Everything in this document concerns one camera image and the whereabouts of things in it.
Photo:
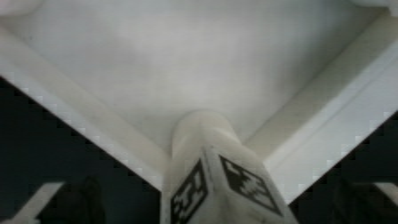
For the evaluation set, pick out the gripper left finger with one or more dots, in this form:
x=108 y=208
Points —
x=65 y=203

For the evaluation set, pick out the white square tabletop tray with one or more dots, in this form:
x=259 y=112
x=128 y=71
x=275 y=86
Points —
x=284 y=62

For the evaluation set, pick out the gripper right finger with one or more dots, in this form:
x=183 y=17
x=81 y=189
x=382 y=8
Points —
x=364 y=204

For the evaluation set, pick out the white table leg front tag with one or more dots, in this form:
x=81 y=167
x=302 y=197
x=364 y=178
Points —
x=218 y=190

